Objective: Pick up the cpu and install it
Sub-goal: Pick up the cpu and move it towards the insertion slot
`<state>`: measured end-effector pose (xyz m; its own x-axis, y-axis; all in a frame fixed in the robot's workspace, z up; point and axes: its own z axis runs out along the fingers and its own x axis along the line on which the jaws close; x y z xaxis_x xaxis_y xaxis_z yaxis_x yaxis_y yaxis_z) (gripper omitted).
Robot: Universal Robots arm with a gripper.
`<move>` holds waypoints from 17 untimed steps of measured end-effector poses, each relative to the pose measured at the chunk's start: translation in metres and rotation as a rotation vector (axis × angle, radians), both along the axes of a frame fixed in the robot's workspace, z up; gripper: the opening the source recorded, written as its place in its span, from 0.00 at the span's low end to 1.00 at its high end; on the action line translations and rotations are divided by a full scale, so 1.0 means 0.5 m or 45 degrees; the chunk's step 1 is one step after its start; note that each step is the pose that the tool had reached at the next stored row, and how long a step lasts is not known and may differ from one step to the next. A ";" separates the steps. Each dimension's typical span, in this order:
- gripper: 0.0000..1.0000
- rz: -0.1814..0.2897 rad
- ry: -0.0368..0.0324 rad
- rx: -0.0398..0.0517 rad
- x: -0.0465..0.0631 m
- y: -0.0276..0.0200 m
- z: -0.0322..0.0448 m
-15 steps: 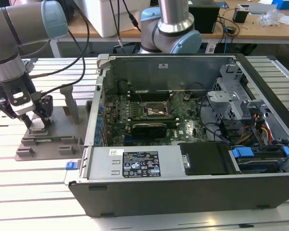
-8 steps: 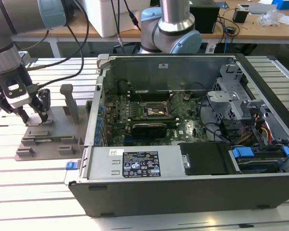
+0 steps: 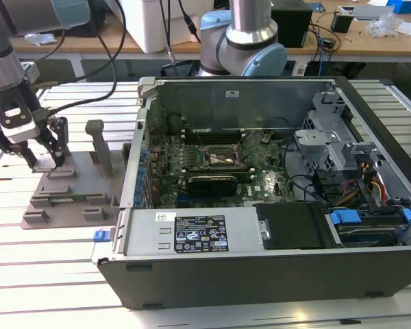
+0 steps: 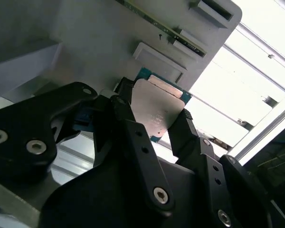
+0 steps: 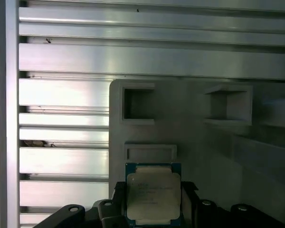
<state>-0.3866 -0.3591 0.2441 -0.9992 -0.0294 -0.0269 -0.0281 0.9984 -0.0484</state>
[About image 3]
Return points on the black speaker box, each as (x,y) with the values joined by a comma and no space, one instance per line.
(291,27)

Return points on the green motherboard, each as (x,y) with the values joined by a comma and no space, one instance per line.
(270,181)

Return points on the clear plastic bag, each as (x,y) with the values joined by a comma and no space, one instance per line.
(383,25)

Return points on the white paper cards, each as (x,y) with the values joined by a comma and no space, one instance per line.
(409,29)

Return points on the blue cardboard box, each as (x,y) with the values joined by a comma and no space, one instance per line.
(407,6)

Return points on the black RAM slot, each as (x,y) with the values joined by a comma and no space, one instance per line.
(222,137)
(219,173)
(222,142)
(215,168)

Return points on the small black box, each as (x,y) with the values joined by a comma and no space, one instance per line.
(341,23)

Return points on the silver flat tray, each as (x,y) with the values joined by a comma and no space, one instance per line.
(373,12)

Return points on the small black device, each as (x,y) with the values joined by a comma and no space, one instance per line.
(327,42)

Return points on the black graphics card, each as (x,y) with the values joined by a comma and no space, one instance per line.
(212,186)

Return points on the blue case latch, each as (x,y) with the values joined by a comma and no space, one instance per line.
(101,236)

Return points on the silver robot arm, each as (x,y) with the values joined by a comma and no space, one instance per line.
(250,34)

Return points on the black plastic shroud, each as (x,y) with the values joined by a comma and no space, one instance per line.
(287,226)

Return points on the white plastic container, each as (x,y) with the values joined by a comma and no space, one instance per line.
(149,31)

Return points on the green RAM stick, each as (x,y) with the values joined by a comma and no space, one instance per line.
(68,199)

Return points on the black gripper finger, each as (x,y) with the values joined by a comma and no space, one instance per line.
(60,137)
(24,150)

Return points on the crumpled white paper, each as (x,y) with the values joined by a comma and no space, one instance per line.
(37,38)

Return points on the thin metal locking lever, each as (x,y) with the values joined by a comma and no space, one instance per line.
(201,142)

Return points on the silver metal drive cage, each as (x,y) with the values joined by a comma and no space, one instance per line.
(315,137)

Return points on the blue disk carrier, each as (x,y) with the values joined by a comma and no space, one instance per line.
(344,217)

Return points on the gray parts rack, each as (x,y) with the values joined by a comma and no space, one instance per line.
(82,164)

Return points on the blue expansion slot clip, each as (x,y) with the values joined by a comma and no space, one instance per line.
(142,170)
(141,179)
(144,154)
(138,200)
(140,189)

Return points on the round coin cell battery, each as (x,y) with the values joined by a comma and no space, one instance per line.
(265,137)

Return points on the white power strip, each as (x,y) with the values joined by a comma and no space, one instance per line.
(299,68)

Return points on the silver power supply unit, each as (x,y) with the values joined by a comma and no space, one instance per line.
(147,236)

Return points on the wooden desk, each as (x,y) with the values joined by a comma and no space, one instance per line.
(363,46)

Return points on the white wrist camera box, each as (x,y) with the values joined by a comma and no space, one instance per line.
(18,123)

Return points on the black PC case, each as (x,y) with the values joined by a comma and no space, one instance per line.
(226,284)

